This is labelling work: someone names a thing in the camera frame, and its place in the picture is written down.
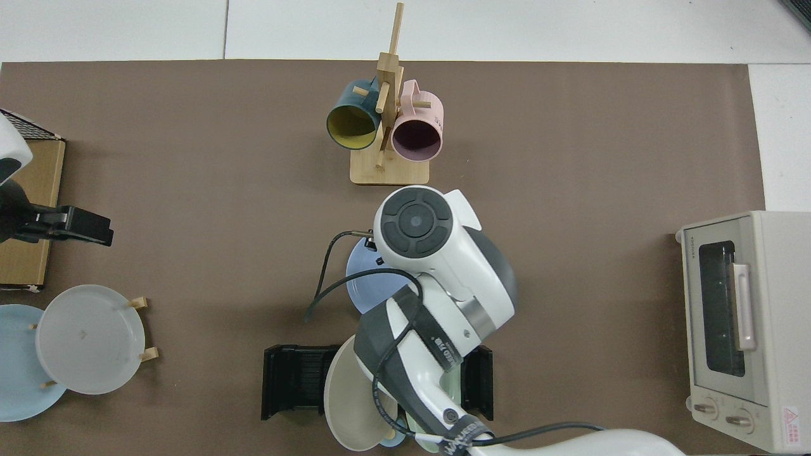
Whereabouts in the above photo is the black dish rack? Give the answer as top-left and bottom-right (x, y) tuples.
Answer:
(262, 344), (494, 422)

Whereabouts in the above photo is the wooden cup stand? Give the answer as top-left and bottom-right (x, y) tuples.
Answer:
(350, 2), (431, 186)

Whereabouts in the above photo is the pink mug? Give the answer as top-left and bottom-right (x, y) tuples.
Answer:
(390, 79), (444, 162)

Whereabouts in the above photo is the pale green plate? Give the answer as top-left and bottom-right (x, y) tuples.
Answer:
(405, 370), (463, 453)

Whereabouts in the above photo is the pale toaster oven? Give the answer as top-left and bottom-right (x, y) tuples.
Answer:
(675, 211), (811, 454)

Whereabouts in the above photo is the dark teal mug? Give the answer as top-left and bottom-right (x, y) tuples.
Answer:
(326, 77), (383, 151)

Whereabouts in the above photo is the light grey plate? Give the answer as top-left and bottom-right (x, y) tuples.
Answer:
(35, 284), (146, 395)

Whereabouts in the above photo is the beige plate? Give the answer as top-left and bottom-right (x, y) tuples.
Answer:
(323, 334), (401, 452)

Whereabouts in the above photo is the wooden plate rack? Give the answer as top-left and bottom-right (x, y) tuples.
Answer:
(29, 296), (159, 388)

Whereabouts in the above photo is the light blue plate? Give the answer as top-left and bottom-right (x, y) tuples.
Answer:
(0, 304), (67, 422)

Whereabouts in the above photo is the dark grey object corner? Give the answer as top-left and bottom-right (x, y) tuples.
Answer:
(781, 0), (811, 31)

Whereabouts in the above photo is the wire basket with wooden floor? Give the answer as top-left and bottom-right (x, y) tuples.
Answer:
(0, 109), (66, 292)

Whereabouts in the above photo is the brown table cloth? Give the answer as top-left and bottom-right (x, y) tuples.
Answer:
(0, 60), (767, 456)

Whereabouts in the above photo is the small blue round thing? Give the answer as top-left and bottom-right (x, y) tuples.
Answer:
(378, 415), (408, 448)

